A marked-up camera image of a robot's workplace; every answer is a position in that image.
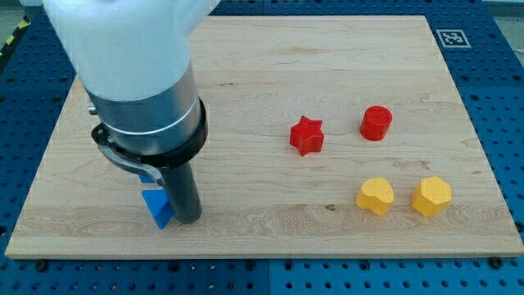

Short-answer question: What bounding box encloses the red star block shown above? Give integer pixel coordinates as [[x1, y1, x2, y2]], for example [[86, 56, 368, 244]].
[[289, 116, 324, 157]]

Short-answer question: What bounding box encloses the wooden board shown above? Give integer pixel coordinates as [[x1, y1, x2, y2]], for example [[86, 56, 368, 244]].
[[6, 16, 523, 260]]

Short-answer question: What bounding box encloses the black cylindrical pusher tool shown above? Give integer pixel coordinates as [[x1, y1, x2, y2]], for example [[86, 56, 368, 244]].
[[160, 162, 202, 224]]

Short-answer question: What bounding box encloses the red cylinder block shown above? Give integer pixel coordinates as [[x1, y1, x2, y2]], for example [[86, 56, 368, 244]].
[[359, 105, 393, 141]]

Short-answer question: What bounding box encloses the blue triangular block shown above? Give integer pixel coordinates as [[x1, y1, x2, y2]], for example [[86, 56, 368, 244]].
[[138, 175, 174, 229]]

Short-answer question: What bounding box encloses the yellow heart block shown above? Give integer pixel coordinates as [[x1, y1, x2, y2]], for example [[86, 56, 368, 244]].
[[355, 178, 395, 216]]

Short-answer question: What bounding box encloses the yellow hexagon block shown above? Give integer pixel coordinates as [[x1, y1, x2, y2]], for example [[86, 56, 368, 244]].
[[411, 176, 452, 217]]

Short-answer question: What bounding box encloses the white fiducial marker tag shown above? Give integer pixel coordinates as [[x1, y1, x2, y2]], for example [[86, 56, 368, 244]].
[[436, 29, 471, 48]]

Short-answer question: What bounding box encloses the black bolt front left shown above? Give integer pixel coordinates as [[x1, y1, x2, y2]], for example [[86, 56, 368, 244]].
[[34, 260, 48, 273]]

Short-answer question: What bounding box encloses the black bolt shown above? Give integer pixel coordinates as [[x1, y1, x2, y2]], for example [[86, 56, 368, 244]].
[[34, 260, 48, 273], [489, 256, 504, 270]]

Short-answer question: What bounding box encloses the black bolt front right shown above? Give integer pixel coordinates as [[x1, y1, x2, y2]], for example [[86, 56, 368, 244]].
[[489, 256, 504, 270]]

